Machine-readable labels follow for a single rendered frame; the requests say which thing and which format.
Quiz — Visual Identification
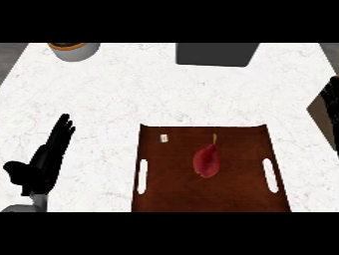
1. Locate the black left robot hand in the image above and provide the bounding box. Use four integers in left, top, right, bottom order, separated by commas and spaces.
2, 113, 78, 197

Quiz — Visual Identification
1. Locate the brown wooden tray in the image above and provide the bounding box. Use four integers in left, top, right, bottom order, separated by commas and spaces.
131, 124, 293, 213

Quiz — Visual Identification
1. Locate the dark grey appliance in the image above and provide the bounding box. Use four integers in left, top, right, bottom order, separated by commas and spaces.
175, 42, 261, 68

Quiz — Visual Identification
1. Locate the grey plant pot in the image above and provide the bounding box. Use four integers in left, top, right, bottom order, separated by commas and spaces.
46, 42, 103, 63

